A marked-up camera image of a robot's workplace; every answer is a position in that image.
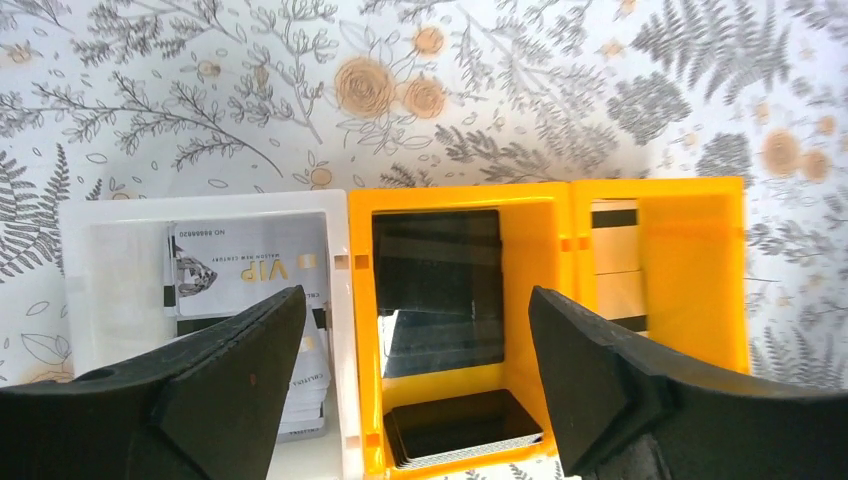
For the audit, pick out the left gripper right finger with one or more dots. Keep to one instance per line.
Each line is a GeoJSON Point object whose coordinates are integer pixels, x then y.
{"type": "Point", "coordinates": [623, 406]}

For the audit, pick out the orange bin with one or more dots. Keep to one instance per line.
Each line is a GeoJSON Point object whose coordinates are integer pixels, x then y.
{"type": "Point", "coordinates": [536, 231]}
{"type": "Point", "coordinates": [692, 251]}

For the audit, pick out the white plastic bin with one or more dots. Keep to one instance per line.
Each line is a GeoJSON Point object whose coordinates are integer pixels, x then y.
{"type": "Point", "coordinates": [141, 273]}

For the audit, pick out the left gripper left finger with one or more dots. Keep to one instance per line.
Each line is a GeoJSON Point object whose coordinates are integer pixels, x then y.
{"type": "Point", "coordinates": [205, 406]}

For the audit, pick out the floral table mat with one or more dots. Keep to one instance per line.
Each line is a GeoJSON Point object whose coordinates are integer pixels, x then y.
{"type": "Point", "coordinates": [117, 100]}

